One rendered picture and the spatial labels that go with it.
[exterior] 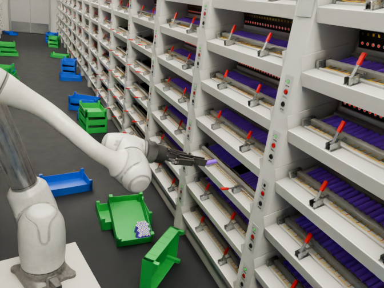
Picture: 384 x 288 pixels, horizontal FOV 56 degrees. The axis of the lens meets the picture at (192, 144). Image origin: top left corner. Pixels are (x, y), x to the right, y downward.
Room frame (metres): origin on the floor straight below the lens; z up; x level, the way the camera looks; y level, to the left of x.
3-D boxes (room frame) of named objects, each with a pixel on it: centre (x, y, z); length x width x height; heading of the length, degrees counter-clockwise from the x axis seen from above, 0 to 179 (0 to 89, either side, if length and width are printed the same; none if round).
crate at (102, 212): (1.88, 0.36, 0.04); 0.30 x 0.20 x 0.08; 116
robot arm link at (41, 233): (1.08, 0.50, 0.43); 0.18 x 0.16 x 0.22; 30
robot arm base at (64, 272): (1.05, 0.48, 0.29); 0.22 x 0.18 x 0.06; 47
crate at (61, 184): (2.14, 0.81, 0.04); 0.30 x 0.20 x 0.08; 126
